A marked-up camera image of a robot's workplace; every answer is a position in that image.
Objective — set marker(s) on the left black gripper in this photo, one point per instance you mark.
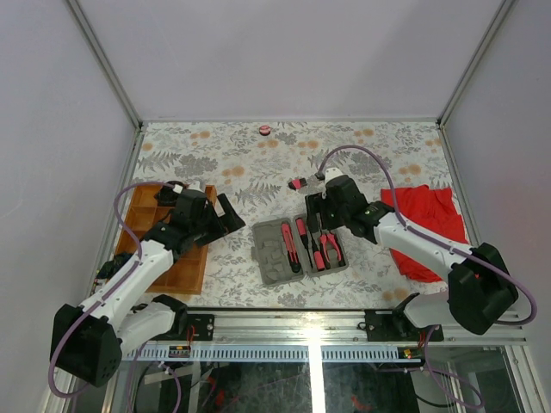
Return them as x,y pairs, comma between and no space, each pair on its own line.
225,224

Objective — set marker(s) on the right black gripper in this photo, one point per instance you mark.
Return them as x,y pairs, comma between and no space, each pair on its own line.
317,204

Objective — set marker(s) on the pink black long screwdriver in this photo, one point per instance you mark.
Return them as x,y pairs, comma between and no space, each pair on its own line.
301,227

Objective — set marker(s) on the pink black pliers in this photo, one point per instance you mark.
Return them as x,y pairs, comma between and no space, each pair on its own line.
330,248

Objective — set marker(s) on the pink black utility knife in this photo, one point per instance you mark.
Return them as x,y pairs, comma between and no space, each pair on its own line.
293,258

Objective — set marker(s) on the grey plastic tool case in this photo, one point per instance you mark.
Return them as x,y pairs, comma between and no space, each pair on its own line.
269,251

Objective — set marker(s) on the small red tape measure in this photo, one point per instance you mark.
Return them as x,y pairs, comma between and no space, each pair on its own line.
264,129

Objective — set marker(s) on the pink black screwdriver short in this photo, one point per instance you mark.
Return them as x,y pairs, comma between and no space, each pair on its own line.
317,255

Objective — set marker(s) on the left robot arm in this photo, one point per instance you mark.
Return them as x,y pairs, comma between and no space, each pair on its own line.
90,339

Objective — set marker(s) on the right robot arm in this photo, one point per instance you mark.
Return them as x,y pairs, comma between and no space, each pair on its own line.
479,290

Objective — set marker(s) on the pink black bit holder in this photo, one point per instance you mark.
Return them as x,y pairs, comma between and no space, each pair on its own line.
297,184

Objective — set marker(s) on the rolled dark sock top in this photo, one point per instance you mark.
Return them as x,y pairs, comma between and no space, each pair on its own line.
168,194

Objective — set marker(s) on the orange wooden divided tray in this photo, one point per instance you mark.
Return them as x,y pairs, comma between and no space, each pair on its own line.
167,258

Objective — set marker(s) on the red cloth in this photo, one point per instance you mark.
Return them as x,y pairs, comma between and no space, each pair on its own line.
434,210

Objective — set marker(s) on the rolled dark sock outside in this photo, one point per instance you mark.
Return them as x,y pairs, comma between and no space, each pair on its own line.
110,268

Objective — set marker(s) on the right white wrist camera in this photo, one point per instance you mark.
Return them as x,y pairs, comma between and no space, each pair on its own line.
328,174

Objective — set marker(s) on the aluminium front rail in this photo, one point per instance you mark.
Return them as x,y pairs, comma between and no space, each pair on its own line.
352,335

